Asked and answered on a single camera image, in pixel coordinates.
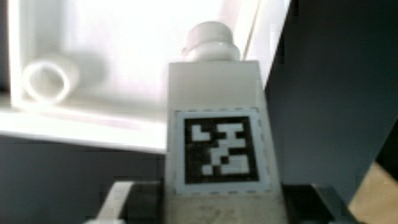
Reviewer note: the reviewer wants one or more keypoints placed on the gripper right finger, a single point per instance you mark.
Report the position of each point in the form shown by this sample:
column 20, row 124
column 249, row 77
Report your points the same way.
column 315, row 205

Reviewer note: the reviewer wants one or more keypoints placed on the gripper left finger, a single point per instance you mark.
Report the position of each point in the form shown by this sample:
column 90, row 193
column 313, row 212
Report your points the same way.
column 130, row 204

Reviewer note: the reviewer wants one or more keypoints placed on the white leg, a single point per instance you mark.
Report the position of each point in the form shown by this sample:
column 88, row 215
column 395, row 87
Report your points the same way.
column 223, row 186

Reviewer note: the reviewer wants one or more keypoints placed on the white square tabletop tray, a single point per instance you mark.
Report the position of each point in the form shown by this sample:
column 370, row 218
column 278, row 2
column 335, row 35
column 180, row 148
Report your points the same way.
column 122, row 37

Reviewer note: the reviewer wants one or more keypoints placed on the white right rail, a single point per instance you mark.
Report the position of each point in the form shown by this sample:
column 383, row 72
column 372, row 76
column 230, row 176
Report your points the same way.
column 374, row 205

